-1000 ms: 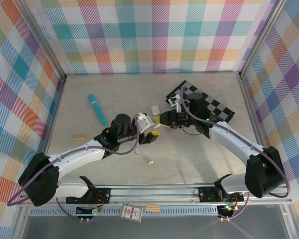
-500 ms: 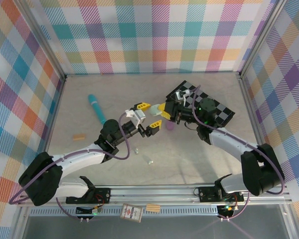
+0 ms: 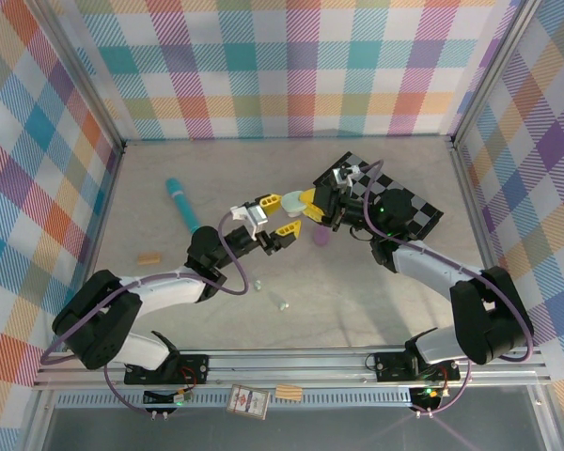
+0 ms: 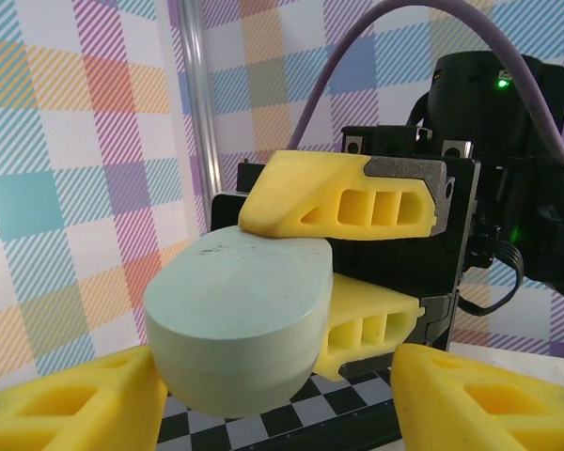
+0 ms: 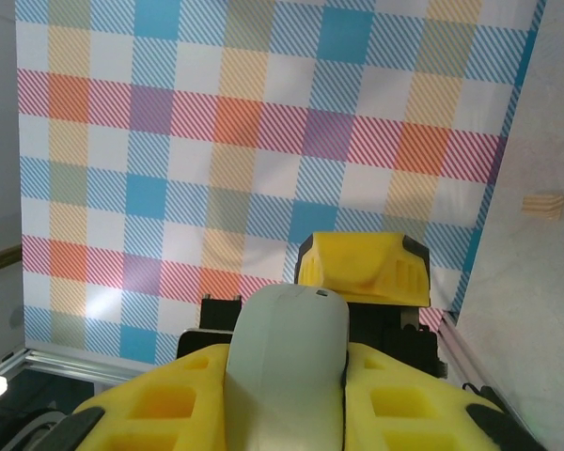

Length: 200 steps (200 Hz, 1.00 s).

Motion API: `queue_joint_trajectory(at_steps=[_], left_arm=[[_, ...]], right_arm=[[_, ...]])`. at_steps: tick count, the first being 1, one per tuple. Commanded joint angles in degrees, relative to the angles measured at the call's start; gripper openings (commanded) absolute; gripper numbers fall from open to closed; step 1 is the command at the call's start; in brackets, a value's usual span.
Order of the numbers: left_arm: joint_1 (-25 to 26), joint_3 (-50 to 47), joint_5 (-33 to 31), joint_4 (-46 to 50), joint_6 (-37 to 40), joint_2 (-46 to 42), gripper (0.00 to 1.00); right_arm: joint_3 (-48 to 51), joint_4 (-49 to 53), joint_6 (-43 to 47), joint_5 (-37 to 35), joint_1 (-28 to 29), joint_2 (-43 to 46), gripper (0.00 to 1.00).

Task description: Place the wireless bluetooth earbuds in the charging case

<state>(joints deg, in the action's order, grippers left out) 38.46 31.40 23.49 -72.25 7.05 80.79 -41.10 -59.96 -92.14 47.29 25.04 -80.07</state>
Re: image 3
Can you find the mint green earbud charging case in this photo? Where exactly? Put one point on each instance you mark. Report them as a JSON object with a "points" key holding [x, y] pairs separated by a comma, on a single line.
{"points": [[292, 202]]}

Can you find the purple earbud charging case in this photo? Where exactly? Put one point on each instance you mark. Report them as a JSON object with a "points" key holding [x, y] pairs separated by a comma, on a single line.
{"points": [[320, 237]]}

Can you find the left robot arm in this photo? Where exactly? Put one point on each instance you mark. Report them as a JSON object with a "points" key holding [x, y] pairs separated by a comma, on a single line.
{"points": [[169, 287]]}

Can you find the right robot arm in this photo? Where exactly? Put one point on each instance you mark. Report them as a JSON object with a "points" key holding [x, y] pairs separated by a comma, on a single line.
{"points": [[427, 263]]}

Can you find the teal toy microphone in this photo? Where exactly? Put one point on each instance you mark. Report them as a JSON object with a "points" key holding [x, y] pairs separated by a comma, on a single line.
{"points": [[181, 199]]}

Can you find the small wooden block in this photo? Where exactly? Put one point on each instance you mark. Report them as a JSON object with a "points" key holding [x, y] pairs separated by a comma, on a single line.
{"points": [[149, 258]]}

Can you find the black and grey chessboard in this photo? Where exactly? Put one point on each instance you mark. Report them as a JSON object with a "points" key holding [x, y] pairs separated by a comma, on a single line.
{"points": [[430, 213]]}

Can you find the small controller board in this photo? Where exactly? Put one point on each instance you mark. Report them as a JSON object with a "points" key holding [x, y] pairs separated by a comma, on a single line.
{"points": [[169, 398], [427, 393]]}

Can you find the playing card box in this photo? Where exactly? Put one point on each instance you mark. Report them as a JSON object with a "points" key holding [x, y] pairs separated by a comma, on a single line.
{"points": [[249, 401]]}

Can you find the striped wooden block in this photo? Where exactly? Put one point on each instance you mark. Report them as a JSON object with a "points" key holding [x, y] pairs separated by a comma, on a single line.
{"points": [[288, 392]]}

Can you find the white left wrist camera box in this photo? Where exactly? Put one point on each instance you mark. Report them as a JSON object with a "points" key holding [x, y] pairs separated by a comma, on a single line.
{"points": [[249, 214]]}

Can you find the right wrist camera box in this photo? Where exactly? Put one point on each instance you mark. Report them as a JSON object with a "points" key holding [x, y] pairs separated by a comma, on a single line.
{"points": [[342, 176]]}

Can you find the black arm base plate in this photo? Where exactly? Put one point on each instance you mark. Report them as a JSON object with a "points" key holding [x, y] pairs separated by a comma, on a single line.
{"points": [[390, 366], [192, 368]]}

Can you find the aluminium side rail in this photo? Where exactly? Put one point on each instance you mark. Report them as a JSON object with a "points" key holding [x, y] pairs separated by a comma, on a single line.
{"points": [[471, 197]]}

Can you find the aluminium front rail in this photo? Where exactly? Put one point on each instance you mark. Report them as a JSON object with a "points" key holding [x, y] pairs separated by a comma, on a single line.
{"points": [[286, 364]]}

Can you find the aluminium corner post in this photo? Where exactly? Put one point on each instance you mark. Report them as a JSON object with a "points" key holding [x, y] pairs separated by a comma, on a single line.
{"points": [[85, 75], [492, 70]]}

